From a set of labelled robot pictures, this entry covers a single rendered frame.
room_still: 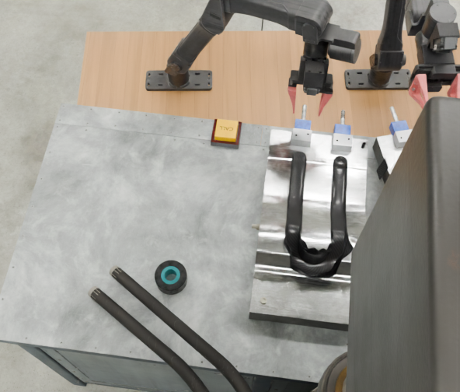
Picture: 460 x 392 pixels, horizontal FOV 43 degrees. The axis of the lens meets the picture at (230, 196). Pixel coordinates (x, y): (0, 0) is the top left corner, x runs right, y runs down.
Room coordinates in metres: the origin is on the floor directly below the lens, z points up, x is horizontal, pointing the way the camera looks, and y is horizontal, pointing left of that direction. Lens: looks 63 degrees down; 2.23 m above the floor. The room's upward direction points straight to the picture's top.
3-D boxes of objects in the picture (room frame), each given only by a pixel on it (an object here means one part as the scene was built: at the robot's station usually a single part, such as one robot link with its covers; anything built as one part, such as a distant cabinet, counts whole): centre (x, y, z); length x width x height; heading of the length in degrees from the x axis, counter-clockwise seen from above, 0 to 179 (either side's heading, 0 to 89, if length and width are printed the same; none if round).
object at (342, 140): (0.88, -0.30, 0.89); 0.13 x 0.05 x 0.05; 172
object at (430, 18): (0.94, -0.45, 1.24); 0.12 x 0.09 x 0.12; 0
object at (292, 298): (0.62, -0.21, 0.87); 0.50 x 0.26 x 0.14; 172
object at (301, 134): (0.89, -0.20, 0.89); 0.13 x 0.05 x 0.05; 171
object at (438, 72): (0.77, -0.47, 1.20); 0.09 x 0.07 x 0.07; 0
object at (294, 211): (0.63, -0.22, 0.92); 0.35 x 0.16 x 0.09; 172
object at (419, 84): (0.77, -0.43, 1.20); 0.09 x 0.07 x 0.07; 0
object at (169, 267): (0.49, 0.15, 0.82); 0.08 x 0.08 x 0.04
